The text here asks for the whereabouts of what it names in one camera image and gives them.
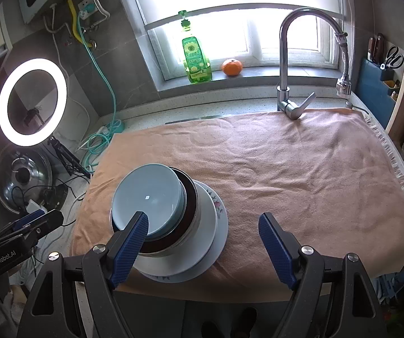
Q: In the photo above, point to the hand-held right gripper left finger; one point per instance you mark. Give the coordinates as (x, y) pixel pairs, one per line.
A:
(129, 250)

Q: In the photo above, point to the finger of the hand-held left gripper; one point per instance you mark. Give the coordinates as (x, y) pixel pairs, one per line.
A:
(27, 220)
(48, 223)

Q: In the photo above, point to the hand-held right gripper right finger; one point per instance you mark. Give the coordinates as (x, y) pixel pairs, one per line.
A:
(276, 250)

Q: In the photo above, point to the light blue ceramic bowl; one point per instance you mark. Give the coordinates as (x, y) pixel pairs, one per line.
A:
(145, 197)

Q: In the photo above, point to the red steel bowl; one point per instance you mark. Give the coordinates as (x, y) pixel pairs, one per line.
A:
(189, 214)

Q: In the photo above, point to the white leaf print plate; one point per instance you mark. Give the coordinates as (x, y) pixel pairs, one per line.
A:
(207, 232)

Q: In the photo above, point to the black round base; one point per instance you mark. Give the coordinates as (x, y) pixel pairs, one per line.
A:
(55, 197)

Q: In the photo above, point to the steel pot lid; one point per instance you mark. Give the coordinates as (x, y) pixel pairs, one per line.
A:
(9, 183)

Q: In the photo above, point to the black tripod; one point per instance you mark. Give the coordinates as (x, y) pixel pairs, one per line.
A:
(62, 155)

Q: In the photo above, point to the peach towel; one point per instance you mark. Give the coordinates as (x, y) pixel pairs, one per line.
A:
(293, 176)

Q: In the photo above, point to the chrome dispenser nozzle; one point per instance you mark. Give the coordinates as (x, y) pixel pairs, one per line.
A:
(355, 107)

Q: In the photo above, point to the flexible faucet sprayer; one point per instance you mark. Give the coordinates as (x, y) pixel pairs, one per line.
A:
(343, 81)

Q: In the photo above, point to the chrome faucet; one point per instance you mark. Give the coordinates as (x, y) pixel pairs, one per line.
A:
(283, 63)

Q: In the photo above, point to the orange tangerine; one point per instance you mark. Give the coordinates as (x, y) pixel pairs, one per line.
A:
(232, 67)

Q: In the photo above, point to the blue knife block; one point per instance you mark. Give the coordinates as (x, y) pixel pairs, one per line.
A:
(374, 88)

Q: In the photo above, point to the green dish soap bottle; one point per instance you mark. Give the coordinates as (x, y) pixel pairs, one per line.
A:
(194, 60)

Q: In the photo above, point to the white window frame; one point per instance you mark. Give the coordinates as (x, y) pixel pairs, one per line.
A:
(254, 52)

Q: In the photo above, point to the white wall socket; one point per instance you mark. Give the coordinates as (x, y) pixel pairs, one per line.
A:
(86, 8)

